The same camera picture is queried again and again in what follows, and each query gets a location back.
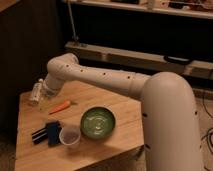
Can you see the wooden table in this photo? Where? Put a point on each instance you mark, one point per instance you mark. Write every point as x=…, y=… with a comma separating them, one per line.
x=128, y=133

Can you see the long wooden shelf beam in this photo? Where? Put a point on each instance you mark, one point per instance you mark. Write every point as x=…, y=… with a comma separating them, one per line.
x=197, y=69

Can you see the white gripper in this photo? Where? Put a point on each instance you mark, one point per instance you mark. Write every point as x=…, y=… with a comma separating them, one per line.
x=47, y=92

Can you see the green ceramic bowl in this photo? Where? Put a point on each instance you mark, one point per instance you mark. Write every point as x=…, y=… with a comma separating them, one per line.
x=97, y=123

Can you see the metal stand pole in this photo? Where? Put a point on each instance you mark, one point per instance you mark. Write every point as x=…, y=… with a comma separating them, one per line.
x=75, y=37

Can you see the translucent plastic cup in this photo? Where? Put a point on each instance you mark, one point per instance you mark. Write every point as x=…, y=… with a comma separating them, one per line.
x=70, y=136

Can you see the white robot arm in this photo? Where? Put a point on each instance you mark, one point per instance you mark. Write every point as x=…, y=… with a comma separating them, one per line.
x=168, y=107

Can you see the orange carrot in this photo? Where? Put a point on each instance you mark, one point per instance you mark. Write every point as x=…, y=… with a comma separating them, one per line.
x=61, y=106

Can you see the upper wooden shelf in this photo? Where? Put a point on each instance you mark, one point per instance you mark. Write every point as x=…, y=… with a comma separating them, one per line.
x=148, y=6

